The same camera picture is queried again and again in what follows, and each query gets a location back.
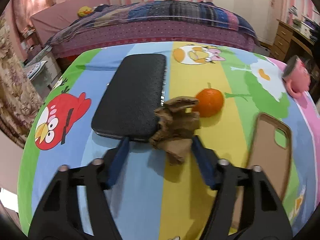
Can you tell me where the brown cardboard scrap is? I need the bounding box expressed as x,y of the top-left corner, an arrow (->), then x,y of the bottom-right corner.
149,96 -> 200,164

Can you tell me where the tan phone case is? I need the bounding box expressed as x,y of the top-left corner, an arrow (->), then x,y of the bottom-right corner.
231,112 -> 293,230

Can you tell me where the colourful cartoon bed sheet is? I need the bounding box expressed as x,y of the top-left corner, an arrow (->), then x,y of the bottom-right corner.
18,42 -> 319,239

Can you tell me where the floral curtain left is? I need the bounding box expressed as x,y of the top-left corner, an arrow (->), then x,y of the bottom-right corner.
0,15 -> 43,148

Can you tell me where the mandarin orange back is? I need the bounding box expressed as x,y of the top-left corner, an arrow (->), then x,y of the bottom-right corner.
192,83 -> 224,118

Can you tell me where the black wallet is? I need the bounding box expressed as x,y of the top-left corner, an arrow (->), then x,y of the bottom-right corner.
91,54 -> 167,142

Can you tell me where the pink cartoon mug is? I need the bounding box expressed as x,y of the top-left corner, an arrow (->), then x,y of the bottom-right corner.
282,55 -> 311,99

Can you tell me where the bedside cabinet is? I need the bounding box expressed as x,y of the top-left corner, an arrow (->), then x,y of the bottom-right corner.
23,46 -> 62,100

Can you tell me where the wooden desk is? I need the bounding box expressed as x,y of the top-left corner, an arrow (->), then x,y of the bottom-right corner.
270,19 -> 319,102

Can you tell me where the white printer on desk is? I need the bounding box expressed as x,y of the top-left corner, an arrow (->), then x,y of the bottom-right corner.
292,16 -> 319,39

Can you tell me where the yellow duck plush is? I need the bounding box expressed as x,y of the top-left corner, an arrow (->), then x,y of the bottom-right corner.
77,6 -> 94,18

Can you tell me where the white wardrobe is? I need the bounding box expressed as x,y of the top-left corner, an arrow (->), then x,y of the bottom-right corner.
213,0 -> 283,45

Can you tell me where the purple bed with quilt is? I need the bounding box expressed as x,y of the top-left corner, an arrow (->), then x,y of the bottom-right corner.
46,0 -> 259,57

